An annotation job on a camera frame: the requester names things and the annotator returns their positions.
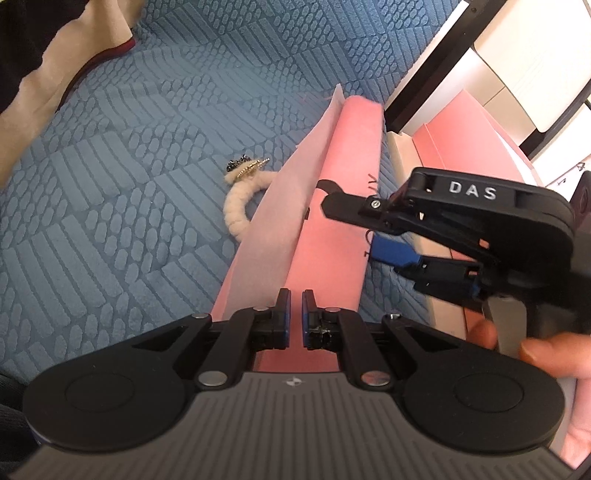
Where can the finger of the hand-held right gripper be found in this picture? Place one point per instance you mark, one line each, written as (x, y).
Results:
(351, 205)
(392, 251)

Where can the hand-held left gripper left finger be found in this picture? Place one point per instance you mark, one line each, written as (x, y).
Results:
(286, 318)

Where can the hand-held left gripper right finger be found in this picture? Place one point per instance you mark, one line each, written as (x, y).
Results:
(307, 318)

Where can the person's right hand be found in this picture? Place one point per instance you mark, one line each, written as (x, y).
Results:
(558, 355)

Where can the blue textured chair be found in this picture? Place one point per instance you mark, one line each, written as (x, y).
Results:
(138, 207)

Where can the striped red black white blanket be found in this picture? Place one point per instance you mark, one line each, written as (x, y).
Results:
(55, 50)

